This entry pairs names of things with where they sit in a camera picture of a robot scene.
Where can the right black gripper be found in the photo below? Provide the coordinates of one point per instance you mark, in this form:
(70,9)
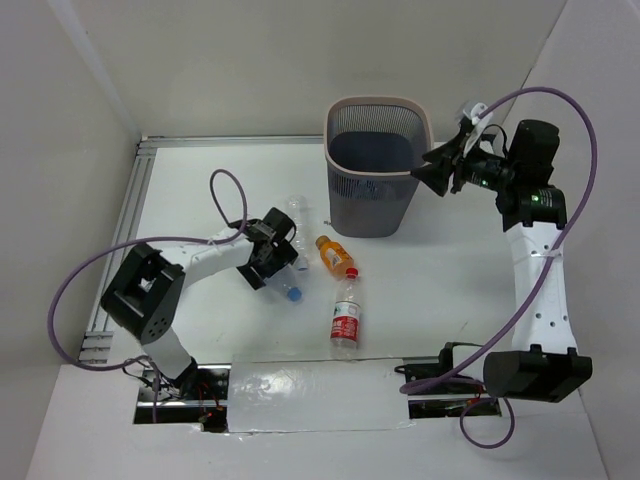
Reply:
(437,177)

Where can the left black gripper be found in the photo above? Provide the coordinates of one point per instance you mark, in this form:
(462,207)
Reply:
(267,270)

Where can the blue label bottle blue cap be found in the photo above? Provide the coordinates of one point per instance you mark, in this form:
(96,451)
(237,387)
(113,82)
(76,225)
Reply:
(285,283)

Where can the red label bottle red cap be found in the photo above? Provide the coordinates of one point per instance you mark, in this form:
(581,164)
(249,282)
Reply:
(346,317)

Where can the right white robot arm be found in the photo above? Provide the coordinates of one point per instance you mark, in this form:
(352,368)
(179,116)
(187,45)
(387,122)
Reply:
(543,362)

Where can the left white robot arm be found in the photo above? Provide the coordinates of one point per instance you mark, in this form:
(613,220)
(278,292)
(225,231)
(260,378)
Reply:
(145,292)

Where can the grey mesh waste bin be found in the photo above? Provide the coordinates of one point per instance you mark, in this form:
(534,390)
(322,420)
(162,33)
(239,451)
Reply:
(372,144)

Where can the orange juice bottle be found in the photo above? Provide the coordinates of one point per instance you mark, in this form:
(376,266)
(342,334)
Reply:
(335,258)

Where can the clear unlabelled plastic bottle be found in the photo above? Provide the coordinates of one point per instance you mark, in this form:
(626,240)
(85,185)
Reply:
(297,210)

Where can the white taped front panel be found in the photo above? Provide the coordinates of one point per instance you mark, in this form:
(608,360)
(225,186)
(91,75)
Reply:
(316,396)

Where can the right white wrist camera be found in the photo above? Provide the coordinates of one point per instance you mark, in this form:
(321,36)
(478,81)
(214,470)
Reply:
(475,115)

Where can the aluminium frame rail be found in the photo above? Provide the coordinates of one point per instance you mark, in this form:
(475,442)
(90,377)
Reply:
(445,275)

